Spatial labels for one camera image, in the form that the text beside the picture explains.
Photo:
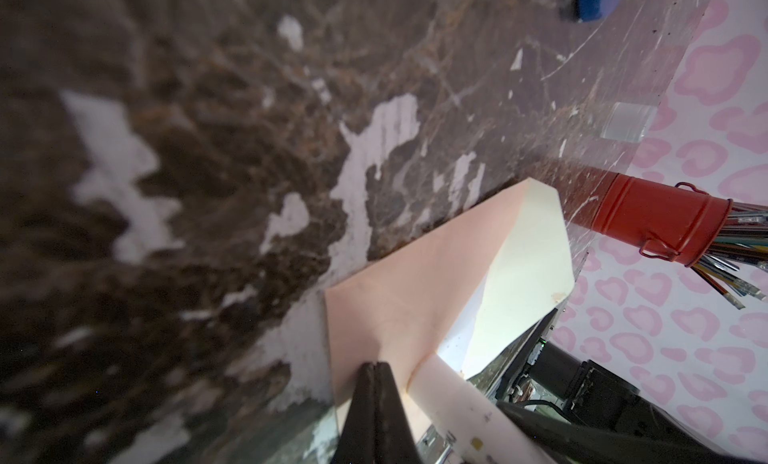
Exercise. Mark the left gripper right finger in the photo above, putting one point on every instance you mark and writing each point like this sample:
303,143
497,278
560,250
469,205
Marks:
393,440

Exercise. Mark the white glue stick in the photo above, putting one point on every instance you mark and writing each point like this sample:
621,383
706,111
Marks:
436,396

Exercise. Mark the beige envelope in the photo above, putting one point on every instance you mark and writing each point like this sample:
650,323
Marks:
500,268

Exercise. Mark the clear glue stick cap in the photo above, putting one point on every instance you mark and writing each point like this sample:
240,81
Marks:
629,122

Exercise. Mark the red pen holder cup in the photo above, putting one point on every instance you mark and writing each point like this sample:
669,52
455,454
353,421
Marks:
714,237

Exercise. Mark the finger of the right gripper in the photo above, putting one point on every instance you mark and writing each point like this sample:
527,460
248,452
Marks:
590,445

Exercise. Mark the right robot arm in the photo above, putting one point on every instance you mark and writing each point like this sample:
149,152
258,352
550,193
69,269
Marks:
600,418

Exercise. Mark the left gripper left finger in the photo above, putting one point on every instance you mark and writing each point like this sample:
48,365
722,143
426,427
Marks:
356,444

